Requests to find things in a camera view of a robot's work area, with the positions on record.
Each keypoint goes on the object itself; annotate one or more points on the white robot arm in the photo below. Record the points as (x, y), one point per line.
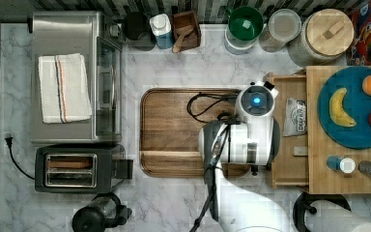
(250, 137)

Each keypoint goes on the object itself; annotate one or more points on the wooden drawer cabinet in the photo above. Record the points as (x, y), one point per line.
(323, 180)

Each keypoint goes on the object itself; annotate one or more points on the wooden serving tray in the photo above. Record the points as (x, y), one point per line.
(170, 121)

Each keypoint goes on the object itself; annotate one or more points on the wooden spoon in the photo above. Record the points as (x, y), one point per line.
(182, 37)

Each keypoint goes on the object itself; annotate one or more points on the white canister under bowl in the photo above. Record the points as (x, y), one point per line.
(239, 41)

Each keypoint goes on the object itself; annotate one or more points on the blue white bottle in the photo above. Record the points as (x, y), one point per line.
(161, 28)

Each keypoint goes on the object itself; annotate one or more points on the brown wooden box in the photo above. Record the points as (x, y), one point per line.
(181, 23)

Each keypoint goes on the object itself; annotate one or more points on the black mug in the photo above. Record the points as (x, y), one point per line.
(135, 26)

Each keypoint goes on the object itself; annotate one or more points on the grey snack bag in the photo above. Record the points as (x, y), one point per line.
(295, 118)

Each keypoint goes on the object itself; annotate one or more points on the green bowl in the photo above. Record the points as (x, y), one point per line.
(245, 23)

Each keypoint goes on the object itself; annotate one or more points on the stainless steel toaster oven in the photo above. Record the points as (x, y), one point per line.
(95, 36)

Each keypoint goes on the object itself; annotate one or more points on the white striped dish towel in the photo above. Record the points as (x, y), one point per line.
(64, 89)

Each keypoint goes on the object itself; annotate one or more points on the black french press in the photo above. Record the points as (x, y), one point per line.
(104, 211)

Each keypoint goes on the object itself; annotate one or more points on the clear jar grey lid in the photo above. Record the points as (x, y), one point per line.
(283, 26)

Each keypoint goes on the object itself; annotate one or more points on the black two-slot toaster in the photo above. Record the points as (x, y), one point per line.
(81, 168)

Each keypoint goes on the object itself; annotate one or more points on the black paper towel holder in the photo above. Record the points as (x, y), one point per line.
(304, 202)

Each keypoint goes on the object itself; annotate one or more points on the yellow banana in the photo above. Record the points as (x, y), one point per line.
(337, 113)

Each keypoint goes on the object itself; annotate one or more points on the jar with wooden lid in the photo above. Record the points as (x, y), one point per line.
(324, 36)

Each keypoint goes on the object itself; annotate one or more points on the blue shaker white lid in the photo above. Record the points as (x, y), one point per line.
(344, 165)

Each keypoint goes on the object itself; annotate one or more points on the blue round plate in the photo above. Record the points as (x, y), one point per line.
(356, 103)

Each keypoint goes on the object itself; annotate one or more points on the white paper towel roll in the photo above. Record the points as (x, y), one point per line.
(330, 217)

